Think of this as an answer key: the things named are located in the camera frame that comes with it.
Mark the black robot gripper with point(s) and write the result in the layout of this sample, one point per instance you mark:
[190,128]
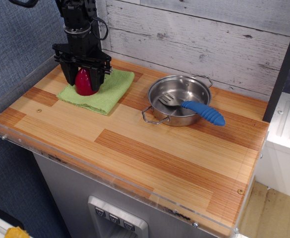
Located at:
[81,50]

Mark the red toy potato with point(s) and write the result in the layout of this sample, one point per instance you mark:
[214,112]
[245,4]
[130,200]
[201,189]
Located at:
[83,85]

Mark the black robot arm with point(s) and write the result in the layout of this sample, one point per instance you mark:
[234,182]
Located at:
[77,14]

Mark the green folded cloth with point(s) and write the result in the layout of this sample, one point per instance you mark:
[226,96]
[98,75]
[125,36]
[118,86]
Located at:
[114,87]

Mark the clear acrylic table guard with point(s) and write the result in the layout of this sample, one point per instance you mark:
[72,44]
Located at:
[195,171]

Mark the grey toy fridge cabinet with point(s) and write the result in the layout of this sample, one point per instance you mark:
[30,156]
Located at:
[71,189]

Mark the silver dispenser button panel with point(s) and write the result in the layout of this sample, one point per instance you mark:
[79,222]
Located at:
[113,222]

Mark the yellow object bottom corner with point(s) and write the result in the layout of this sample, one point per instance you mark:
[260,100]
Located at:
[16,232]

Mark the white side cabinet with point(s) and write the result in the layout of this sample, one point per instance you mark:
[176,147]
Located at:
[273,166]

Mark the blue handled metal spatula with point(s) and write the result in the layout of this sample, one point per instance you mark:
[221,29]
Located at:
[206,112]

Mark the black right vertical post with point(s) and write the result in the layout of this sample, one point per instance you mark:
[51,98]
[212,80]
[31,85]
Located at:
[278,87]

